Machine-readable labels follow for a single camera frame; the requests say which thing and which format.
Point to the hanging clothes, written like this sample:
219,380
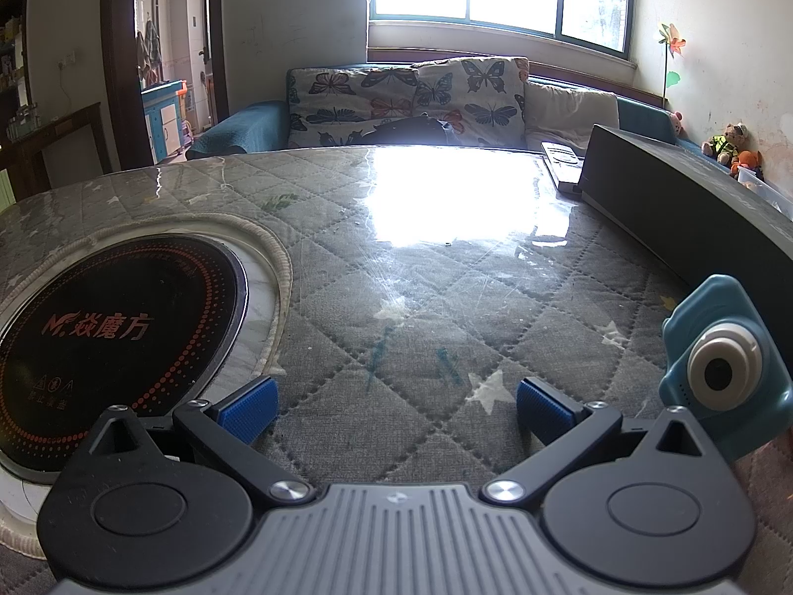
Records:
150,49

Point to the long black box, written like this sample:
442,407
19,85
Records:
681,217

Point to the grey quilted star table cover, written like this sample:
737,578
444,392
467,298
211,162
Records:
402,297

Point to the brown plush bear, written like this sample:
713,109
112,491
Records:
723,145

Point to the grey remote control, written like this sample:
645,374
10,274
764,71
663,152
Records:
562,164

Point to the small pink plush toy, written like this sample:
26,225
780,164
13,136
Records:
678,124

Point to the clear plastic storage box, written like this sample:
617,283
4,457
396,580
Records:
768,192

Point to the blue toy camera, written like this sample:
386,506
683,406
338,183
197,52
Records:
725,372

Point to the white cushion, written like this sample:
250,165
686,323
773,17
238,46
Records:
570,114

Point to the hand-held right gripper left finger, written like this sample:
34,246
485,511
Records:
248,409

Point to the dark wooden side table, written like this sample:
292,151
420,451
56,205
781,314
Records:
37,142

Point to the orange plush toy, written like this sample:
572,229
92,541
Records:
746,164

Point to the blue cabinet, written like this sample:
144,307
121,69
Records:
162,118

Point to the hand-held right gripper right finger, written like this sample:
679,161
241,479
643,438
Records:
545,406

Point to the butterfly print cushion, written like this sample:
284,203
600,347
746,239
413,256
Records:
341,99
483,93

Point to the paper pinwheel flower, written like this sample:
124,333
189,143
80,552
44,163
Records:
672,40

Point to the white wall socket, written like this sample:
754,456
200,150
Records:
68,61

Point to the black bag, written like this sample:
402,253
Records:
409,131

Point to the blue sofa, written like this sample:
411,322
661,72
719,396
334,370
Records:
248,124

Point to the wooden partition shelf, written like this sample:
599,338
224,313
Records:
12,62

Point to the black round induction cooktop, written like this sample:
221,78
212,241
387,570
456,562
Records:
124,322

